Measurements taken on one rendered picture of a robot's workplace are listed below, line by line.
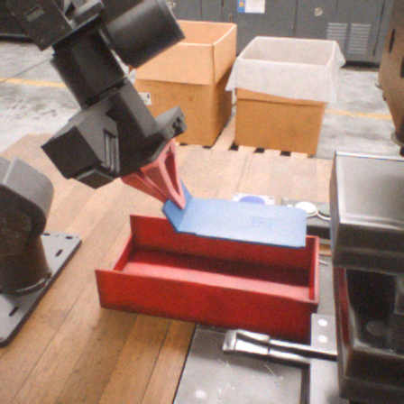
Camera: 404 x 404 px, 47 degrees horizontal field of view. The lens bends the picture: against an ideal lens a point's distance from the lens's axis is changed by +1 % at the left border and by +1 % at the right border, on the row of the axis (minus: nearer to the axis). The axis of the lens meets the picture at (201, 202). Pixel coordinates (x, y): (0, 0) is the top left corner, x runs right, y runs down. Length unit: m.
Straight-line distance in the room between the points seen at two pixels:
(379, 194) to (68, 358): 0.39
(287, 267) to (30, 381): 0.33
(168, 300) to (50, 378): 0.14
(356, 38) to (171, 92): 2.54
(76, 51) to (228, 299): 0.30
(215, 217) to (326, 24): 4.30
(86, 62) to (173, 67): 2.13
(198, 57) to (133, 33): 2.08
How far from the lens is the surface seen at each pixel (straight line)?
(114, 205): 0.76
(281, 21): 4.79
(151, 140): 0.45
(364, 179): 0.26
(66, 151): 0.41
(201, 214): 0.52
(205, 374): 0.50
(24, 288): 0.60
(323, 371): 0.41
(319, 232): 0.67
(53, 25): 0.44
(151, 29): 0.45
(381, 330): 0.23
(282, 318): 0.52
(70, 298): 0.60
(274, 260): 0.61
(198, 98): 2.60
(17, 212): 0.52
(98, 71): 0.46
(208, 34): 3.06
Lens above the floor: 1.30
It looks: 32 degrees down
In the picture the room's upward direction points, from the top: straight up
